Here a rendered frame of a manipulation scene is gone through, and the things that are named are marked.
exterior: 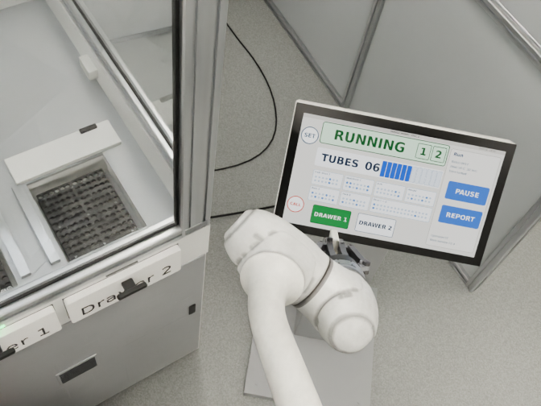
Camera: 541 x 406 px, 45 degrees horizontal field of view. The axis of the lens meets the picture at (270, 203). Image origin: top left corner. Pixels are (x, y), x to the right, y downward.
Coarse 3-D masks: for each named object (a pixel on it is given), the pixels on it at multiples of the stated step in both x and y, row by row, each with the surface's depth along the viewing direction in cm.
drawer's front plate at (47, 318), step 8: (40, 312) 145; (48, 312) 145; (24, 320) 144; (32, 320) 144; (40, 320) 145; (48, 320) 147; (56, 320) 150; (8, 328) 142; (16, 328) 143; (24, 328) 144; (32, 328) 146; (40, 328) 148; (48, 328) 150; (56, 328) 153; (0, 336) 141; (8, 336) 143; (16, 336) 145; (24, 336) 147; (32, 336) 149; (40, 336) 151; (0, 344) 143; (8, 344) 146
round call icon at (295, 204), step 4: (288, 196) 157; (292, 196) 157; (296, 196) 157; (300, 196) 157; (288, 200) 157; (292, 200) 157; (296, 200) 157; (300, 200) 157; (304, 200) 157; (288, 204) 158; (292, 204) 158; (296, 204) 158; (300, 204) 158; (304, 204) 158; (288, 208) 158; (292, 208) 158; (296, 208) 158; (300, 208) 158; (292, 212) 158; (296, 212) 158; (300, 212) 158
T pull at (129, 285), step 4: (128, 280) 153; (132, 280) 153; (124, 284) 153; (128, 284) 153; (132, 284) 153; (140, 284) 153; (144, 284) 153; (124, 288) 152; (128, 288) 152; (132, 288) 152; (136, 288) 152; (140, 288) 153; (124, 292) 152; (128, 292) 152; (132, 292) 152; (120, 296) 151; (124, 296) 151
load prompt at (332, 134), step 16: (336, 128) 152; (352, 128) 152; (336, 144) 153; (352, 144) 153; (368, 144) 153; (384, 144) 153; (400, 144) 153; (416, 144) 152; (432, 144) 152; (416, 160) 154; (432, 160) 153
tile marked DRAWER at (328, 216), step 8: (312, 208) 158; (320, 208) 158; (328, 208) 158; (336, 208) 158; (312, 216) 158; (320, 216) 158; (328, 216) 158; (336, 216) 158; (344, 216) 158; (320, 224) 159; (328, 224) 159; (336, 224) 159; (344, 224) 159
